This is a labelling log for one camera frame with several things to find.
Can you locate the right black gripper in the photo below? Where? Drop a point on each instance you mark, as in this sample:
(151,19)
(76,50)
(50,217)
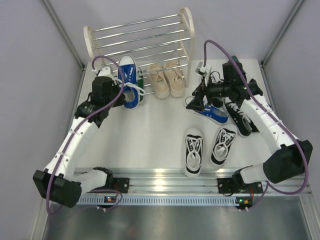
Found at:
(196,104)

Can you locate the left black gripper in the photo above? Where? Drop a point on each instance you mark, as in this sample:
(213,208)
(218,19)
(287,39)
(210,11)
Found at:
(120,101)

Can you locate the blue sneaker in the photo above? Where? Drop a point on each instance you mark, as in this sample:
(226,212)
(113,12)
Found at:
(213,113)
(127,74)

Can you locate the green sneaker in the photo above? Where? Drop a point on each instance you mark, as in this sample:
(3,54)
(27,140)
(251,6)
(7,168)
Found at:
(140,84)

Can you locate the beige lace sneaker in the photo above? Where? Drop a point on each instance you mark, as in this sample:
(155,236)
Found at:
(158,81)
(174,76)

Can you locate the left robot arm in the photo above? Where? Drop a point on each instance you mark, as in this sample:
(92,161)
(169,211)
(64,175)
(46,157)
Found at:
(57,183)

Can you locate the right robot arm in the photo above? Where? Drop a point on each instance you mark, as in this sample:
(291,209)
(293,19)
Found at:
(289,156)

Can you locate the teal heel shoe upper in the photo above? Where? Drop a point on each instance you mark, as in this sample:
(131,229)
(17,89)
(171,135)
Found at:
(236,60)

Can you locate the teal heel shoe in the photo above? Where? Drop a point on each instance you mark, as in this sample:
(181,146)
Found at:
(236,60)
(254,129)

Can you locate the teal heel shoe lower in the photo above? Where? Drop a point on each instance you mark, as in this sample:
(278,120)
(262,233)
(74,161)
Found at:
(254,129)

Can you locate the white metal shoe rack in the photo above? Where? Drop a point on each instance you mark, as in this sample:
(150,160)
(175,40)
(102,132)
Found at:
(161,44)

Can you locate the black sneaker upper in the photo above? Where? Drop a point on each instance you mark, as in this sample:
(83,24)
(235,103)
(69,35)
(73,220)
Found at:
(214,101)

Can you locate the black white sneaker left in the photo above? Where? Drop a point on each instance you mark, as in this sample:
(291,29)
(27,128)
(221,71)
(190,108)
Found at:
(193,152)

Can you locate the black white sneaker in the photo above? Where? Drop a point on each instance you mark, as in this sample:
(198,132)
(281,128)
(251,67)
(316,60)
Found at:
(193,152)
(224,140)

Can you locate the black white sneaker right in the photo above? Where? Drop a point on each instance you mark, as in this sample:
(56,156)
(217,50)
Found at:
(224,140)

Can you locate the black sneaker lower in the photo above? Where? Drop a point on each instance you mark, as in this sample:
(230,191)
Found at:
(238,117)

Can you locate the aluminium mounting rail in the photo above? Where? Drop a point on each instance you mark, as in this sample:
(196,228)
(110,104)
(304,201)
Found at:
(174,182)

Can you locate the perforated cable tray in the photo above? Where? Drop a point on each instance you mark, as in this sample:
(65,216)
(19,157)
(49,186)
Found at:
(158,200)

